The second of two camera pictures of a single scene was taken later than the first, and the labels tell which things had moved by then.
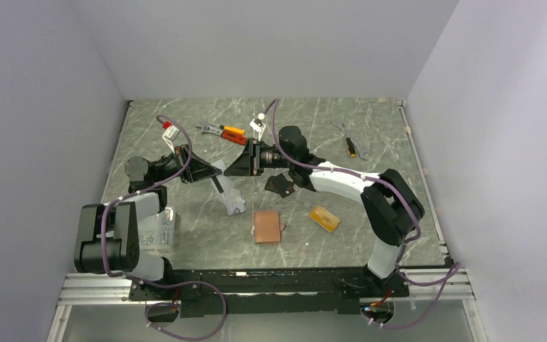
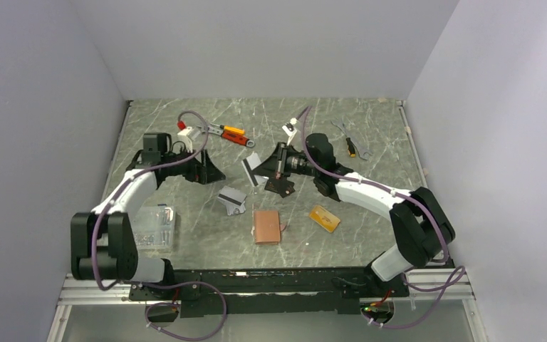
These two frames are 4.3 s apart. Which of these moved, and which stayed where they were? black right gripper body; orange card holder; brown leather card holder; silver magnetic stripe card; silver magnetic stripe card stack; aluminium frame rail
Moved: black right gripper body; silver magnetic stripe card
Stayed: silver magnetic stripe card stack; orange card holder; aluminium frame rail; brown leather card holder
